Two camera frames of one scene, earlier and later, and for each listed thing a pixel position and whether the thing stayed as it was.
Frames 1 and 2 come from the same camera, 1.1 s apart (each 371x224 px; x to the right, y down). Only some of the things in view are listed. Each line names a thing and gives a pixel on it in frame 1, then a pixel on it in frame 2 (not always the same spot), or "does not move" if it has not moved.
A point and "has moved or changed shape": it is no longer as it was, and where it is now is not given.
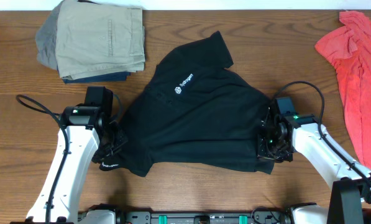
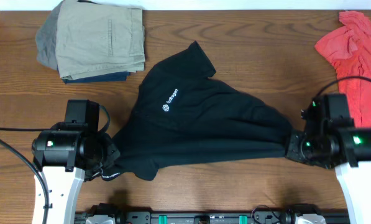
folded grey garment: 45,38 does not move
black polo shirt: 194,114 has moved or changed shape
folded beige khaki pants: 94,38 does not move
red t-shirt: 357,51 does not move
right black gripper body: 269,143 → 294,145
